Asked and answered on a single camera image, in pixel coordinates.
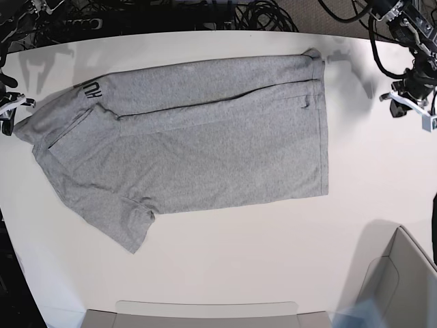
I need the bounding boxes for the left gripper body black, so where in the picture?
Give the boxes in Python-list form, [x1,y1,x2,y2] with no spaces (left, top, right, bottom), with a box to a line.
[391,70,436,109]

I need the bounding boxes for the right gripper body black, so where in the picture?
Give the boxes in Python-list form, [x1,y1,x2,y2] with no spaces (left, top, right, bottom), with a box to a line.
[1,117,14,136]

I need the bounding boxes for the grey T-shirt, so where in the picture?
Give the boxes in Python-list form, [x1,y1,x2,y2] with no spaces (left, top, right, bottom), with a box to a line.
[14,49,328,253]

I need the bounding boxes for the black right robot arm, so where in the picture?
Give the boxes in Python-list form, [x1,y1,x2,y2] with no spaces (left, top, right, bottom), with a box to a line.
[1,0,62,136]

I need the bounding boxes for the grey tray bottom edge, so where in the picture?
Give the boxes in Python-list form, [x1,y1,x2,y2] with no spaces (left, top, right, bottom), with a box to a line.
[81,301,332,327]

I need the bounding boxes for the blue translucent object corner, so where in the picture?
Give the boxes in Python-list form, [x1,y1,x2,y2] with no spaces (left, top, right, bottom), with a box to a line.
[331,295,382,328]

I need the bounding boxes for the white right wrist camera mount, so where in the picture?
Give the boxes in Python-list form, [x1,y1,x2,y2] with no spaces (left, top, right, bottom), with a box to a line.
[1,92,36,120]

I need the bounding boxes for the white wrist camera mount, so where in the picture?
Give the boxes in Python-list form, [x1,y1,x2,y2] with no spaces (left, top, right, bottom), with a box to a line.
[1,92,36,120]
[379,91,436,133]

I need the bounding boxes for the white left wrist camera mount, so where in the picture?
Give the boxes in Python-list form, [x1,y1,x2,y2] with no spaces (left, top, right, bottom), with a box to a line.
[379,91,436,133]

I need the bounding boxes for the coiled black cables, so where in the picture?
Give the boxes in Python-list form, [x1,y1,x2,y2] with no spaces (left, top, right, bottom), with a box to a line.
[235,0,301,34]

